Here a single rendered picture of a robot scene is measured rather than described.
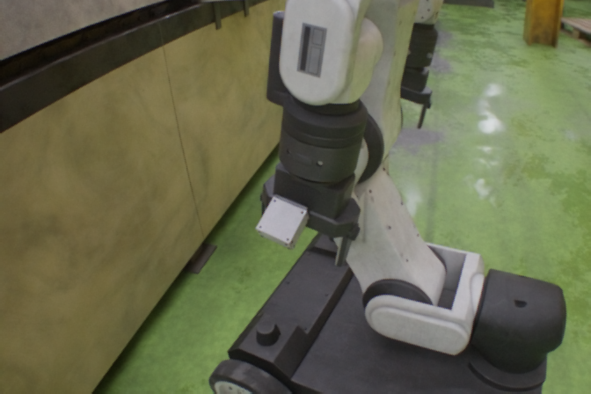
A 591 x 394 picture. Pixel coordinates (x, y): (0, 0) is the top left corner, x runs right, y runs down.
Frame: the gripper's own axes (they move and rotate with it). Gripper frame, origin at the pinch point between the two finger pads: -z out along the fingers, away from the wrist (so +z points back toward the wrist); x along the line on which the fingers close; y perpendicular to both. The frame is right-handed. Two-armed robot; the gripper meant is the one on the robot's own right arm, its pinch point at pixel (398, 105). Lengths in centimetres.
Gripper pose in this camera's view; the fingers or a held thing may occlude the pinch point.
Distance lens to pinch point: 90.2
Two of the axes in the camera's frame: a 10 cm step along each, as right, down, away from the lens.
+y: -4.6, 4.8, -7.5
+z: 1.1, -8.0, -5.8
